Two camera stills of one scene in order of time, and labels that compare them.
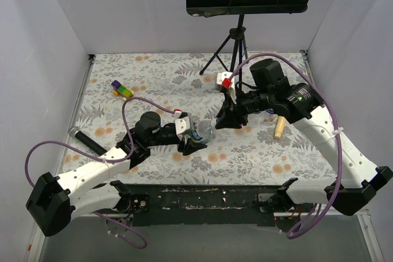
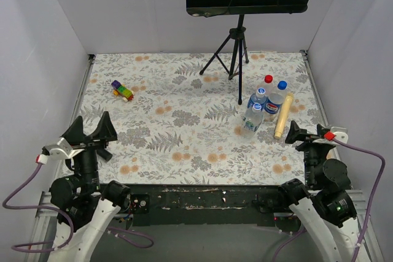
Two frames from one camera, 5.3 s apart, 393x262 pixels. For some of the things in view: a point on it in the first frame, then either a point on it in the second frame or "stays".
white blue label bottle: (204, 132) → (251, 121)
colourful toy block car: (121, 90) stays
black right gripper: (234, 110) → (311, 140)
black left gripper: (183, 138) → (91, 145)
